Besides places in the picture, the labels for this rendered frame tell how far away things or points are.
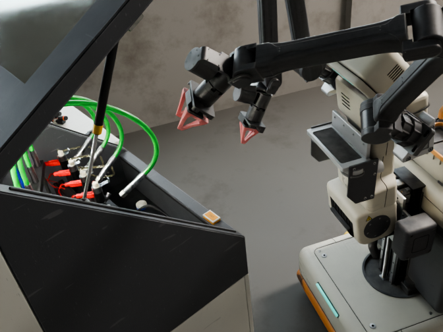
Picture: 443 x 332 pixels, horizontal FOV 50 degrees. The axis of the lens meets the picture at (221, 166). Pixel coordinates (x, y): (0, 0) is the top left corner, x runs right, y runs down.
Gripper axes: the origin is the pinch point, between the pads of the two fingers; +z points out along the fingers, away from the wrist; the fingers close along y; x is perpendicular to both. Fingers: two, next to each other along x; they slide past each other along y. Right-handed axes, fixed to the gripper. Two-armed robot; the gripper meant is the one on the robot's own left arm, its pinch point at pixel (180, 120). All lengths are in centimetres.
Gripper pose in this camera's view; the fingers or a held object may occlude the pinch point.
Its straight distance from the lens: 123.4
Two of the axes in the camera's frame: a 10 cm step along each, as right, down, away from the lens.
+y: 1.3, 7.5, -6.5
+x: 7.5, 3.5, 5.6
